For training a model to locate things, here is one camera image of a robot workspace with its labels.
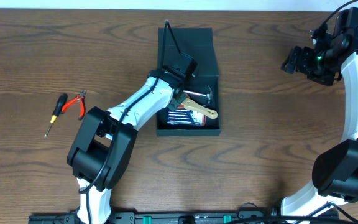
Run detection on orange scraper wooden handle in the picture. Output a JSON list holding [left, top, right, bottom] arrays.
[[178, 98, 218, 119]]

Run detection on red handled pliers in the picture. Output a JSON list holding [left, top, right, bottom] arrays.
[[61, 89, 88, 121]]

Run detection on screwdriver set blister pack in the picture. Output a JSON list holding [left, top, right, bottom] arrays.
[[167, 105, 206, 126]]

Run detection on black yellow screwdriver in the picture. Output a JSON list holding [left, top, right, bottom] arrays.
[[44, 93, 68, 138]]

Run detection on black handled claw hammer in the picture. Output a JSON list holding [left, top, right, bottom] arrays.
[[183, 86, 213, 104]]

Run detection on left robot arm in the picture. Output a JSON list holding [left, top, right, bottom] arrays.
[[67, 53, 198, 223]]

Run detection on black open gift box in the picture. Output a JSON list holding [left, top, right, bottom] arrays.
[[156, 28, 221, 137]]

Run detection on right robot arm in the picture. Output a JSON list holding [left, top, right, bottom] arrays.
[[273, 2, 358, 223]]

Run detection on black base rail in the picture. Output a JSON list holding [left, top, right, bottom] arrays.
[[28, 211, 340, 224]]

